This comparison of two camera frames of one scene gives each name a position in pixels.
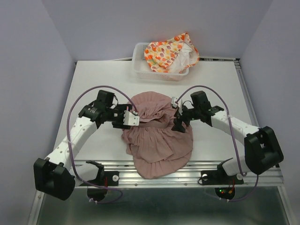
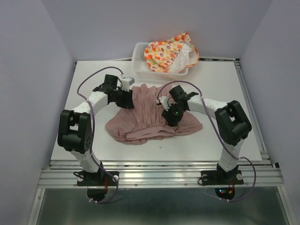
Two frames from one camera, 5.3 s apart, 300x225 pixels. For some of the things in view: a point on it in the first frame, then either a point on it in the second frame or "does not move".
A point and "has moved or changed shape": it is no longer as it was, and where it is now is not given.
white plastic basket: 143,71 does not move
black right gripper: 177,125 to 173,120
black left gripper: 122,107 to 128,102
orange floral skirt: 173,55 does not move
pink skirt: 157,147 has moved or changed shape
